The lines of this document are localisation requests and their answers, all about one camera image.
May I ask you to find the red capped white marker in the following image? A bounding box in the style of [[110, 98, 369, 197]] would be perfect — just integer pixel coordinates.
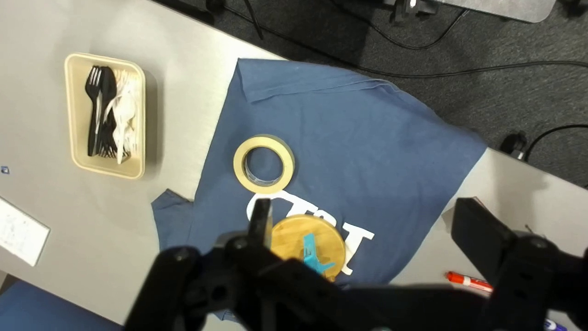
[[444, 271, 494, 295]]

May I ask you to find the blue office chair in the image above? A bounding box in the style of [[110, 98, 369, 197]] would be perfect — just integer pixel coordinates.
[[0, 278, 125, 331]]

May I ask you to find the black floor cable with plug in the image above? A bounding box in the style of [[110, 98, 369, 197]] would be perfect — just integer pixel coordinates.
[[498, 122, 588, 162]]

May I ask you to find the blue printed T-shirt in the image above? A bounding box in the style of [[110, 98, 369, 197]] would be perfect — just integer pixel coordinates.
[[150, 58, 488, 324]]

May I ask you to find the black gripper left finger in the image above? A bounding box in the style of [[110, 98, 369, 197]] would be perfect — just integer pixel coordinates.
[[125, 197, 295, 331]]

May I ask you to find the grey flat base plate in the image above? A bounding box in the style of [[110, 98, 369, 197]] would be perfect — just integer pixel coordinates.
[[437, 0, 556, 26]]

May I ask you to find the masking tape roll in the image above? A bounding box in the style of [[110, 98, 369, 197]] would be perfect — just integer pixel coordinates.
[[231, 135, 297, 197]]

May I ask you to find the wooden peg tree holder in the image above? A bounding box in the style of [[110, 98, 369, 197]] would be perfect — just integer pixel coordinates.
[[268, 214, 347, 284]]

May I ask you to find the black plastic fork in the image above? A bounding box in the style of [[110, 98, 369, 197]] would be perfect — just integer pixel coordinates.
[[86, 65, 119, 159]]

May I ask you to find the white marker blue label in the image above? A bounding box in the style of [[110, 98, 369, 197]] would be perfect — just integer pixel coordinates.
[[540, 317, 575, 331]]

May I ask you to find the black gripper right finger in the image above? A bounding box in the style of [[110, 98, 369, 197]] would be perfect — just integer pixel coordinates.
[[450, 197, 588, 331]]

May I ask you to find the white paper sheet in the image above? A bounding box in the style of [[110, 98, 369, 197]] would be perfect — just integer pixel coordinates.
[[0, 197, 51, 269]]

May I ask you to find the beige plastic tray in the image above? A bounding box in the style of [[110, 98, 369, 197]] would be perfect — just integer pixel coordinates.
[[62, 52, 148, 183]]

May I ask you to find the teal plastic peg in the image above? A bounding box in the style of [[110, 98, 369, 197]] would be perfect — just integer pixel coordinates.
[[299, 232, 338, 275]]

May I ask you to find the white plastic cutlery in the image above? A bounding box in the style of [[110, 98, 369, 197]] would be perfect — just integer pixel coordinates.
[[101, 69, 143, 166]]

